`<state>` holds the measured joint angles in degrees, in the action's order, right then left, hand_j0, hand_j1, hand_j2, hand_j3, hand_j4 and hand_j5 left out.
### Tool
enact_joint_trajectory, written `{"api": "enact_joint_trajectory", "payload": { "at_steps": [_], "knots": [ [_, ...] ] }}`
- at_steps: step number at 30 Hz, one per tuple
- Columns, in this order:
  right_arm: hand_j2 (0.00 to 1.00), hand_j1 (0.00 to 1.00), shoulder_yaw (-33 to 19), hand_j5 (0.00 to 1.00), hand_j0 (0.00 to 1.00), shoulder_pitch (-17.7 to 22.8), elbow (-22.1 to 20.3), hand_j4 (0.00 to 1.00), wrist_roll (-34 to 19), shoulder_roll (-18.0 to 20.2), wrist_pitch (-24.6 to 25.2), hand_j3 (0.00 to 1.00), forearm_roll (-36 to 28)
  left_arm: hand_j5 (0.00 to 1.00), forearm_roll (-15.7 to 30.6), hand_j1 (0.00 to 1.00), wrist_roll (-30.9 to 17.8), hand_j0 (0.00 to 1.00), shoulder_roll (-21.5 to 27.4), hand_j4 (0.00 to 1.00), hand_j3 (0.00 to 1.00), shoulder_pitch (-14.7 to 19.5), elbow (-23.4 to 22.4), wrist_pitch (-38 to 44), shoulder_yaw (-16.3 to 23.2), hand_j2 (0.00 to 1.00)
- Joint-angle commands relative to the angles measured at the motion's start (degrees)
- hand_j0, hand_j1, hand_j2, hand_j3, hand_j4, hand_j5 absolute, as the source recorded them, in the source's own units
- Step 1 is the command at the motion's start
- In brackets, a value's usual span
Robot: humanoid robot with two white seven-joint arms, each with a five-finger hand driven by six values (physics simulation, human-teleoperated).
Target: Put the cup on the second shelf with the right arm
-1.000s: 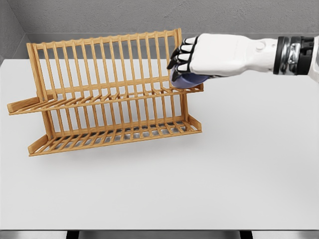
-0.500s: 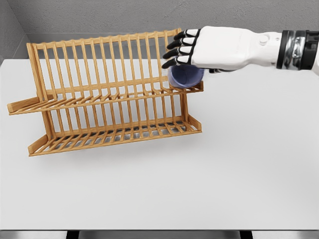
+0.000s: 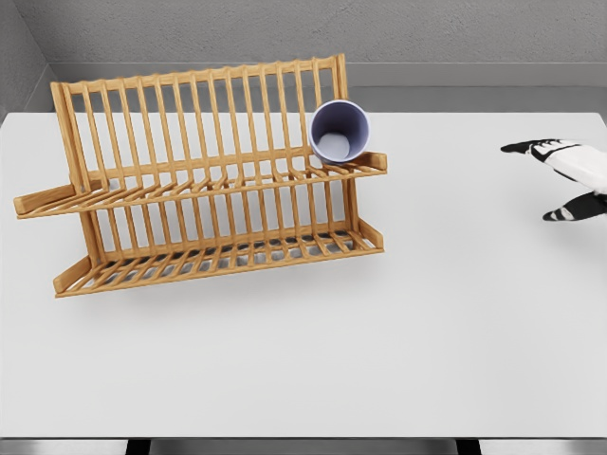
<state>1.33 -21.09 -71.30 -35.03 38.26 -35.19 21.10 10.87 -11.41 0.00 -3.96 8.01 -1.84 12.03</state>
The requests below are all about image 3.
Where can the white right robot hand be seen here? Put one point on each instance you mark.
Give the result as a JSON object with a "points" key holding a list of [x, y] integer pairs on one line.
{"points": [[576, 163]]}

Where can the purple cup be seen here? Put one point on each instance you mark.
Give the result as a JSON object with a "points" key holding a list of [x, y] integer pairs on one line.
{"points": [[339, 131]]}

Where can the wooden two-tier dish rack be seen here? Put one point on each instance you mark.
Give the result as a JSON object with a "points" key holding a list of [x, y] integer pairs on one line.
{"points": [[199, 189]]}

